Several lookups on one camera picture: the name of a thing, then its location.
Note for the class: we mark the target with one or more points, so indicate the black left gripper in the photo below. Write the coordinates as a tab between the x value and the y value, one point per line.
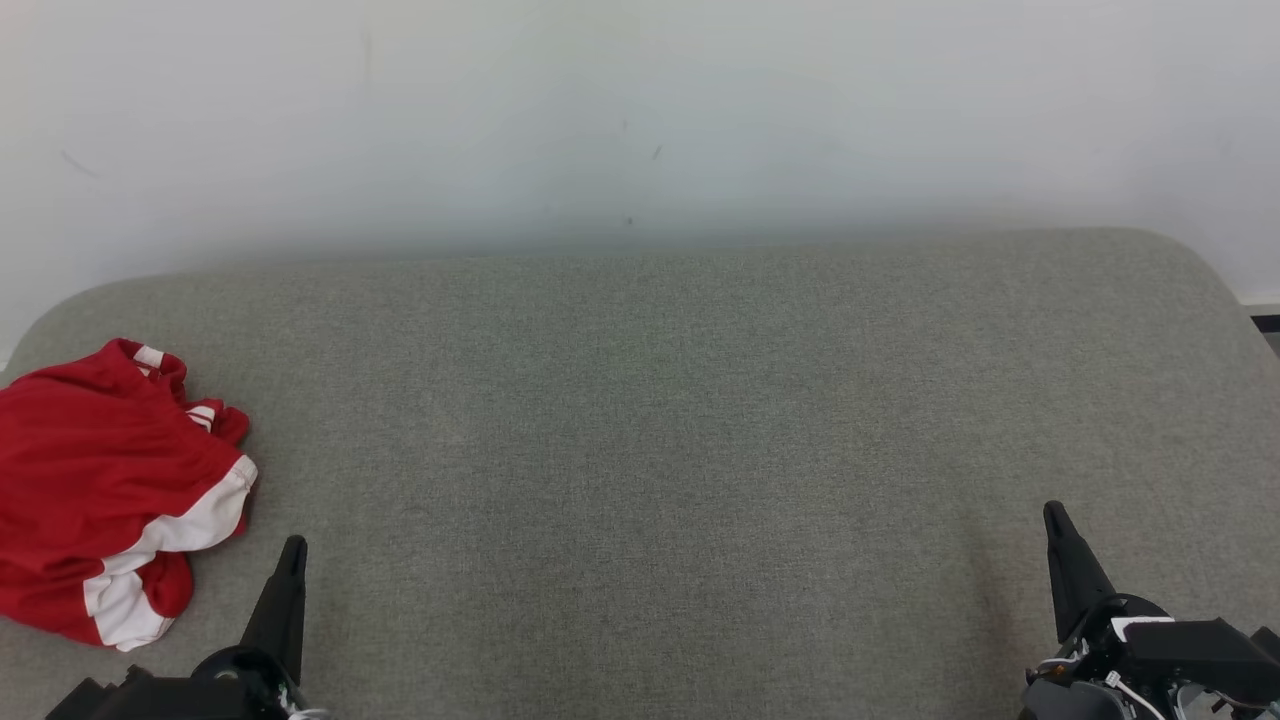
240	675

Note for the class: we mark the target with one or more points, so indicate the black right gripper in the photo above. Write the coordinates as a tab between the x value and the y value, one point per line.
1085	690

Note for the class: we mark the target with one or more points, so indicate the red shorts white side stripe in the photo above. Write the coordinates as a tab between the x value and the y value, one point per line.
90	470

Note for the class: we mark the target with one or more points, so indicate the black baseboard strip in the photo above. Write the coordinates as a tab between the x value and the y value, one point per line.
1266	324

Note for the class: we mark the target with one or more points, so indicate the grey fabric sofa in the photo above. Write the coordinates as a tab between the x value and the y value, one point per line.
660	450

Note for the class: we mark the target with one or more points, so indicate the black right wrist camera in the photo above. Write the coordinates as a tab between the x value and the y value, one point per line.
1200	655

